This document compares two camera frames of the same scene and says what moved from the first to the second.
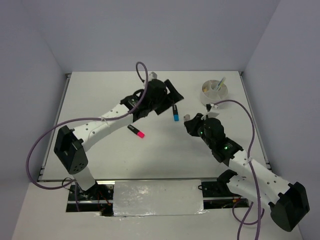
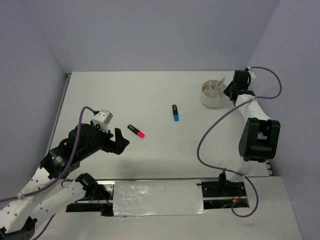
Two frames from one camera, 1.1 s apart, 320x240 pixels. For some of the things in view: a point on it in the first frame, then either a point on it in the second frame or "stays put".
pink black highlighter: x=135 y=131 stays put
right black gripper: x=192 y=124 -> x=227 y=91
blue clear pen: x=221 y=82 stays put
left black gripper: x=170 y=98 -> x=121 y=143
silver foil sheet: x=157 y=197 stays put
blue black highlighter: x=175 y=113 stays put
